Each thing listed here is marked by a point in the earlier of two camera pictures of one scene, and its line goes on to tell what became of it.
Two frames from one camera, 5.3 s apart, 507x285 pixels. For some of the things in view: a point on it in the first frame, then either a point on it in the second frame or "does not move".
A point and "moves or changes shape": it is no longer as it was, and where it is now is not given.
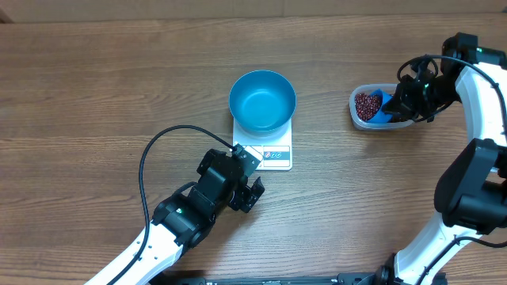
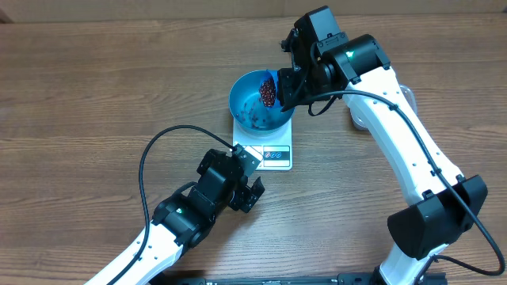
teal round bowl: (261, 102) does not move
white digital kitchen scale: (277, 152) does not move
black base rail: (281, 278) does not move
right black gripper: (405, 104) to (296, 96)
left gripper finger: (245, 197) does not move
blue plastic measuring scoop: (382, 116) moves or changes shape
